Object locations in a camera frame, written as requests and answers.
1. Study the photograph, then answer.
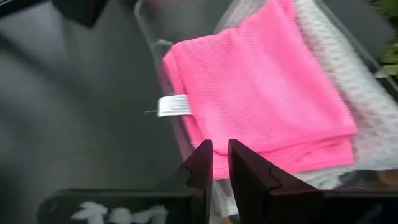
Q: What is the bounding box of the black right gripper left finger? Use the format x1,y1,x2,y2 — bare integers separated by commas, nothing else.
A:
37,139,214,224

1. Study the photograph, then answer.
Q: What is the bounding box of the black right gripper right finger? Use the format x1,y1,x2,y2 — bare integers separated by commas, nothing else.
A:
228,138,398,224

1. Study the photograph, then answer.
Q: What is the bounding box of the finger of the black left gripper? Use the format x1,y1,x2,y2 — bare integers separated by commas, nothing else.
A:
0,0,47,18
51,0,109,27

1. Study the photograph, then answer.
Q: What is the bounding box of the pink microfiber towel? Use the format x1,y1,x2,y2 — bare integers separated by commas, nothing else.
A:
157,0,359,181

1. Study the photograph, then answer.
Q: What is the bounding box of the grey waffle-weave towel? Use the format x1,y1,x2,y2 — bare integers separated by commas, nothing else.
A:
214,0,398,190

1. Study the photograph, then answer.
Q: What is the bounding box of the clear plastic bin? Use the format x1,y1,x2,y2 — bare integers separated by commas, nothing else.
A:
133,0,398,224

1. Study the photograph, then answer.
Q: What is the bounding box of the artificial green potted plant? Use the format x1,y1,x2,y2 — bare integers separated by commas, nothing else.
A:
368,0,398,79

